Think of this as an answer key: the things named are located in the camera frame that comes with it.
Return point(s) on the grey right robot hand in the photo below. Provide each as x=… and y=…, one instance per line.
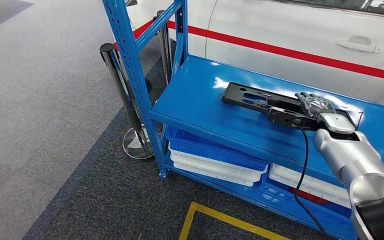
x=316, y=106

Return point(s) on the black plastic car part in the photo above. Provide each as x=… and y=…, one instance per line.
x=233, y=94

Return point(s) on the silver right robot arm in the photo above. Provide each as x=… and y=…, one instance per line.
x=357, y=162

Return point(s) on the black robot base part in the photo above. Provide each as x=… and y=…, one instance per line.
x=133, y=235

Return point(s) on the blue metal shelf rack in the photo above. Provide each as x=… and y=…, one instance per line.
x=195, y=96

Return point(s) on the red barrier belt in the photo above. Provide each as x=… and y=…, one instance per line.
x=278, y=49
x=144, y=30

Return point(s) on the white plastic tray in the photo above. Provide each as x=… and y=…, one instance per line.
x=311, y=185
x=212, y=172
x=205, y=162

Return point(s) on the white car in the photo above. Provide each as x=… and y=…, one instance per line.
x=278, y=23

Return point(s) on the red plastic tray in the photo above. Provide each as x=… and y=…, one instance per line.
x=311, y=197

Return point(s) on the black pole stand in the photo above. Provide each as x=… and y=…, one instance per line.
x=148, y=85

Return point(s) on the chrome stanchion post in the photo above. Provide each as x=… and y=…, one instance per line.
x=165, y=49
x=112, y=61

